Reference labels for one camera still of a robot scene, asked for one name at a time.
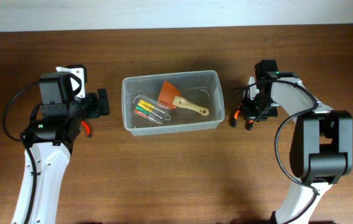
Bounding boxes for orange black long-nose pliers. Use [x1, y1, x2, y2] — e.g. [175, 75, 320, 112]
[231, 103, 255, 131]

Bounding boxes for red handled cutter pliers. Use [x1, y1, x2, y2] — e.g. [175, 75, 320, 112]
[81, 121, 92, 138]

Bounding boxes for clear screwdriver set case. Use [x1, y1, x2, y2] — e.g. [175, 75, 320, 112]
[133, 95, 171, 126]

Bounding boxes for orange scraper wooden handle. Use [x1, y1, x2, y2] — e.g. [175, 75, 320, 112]
[158, 81, 209, 116]

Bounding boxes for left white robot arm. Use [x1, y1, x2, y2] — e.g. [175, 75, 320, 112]
[12, 67, 110, 224]

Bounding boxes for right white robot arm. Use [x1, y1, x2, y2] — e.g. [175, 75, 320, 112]
[235, 60, 353, 223]

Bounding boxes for clear plastic container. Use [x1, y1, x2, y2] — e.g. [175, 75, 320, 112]
[121, 70, 225, 136]

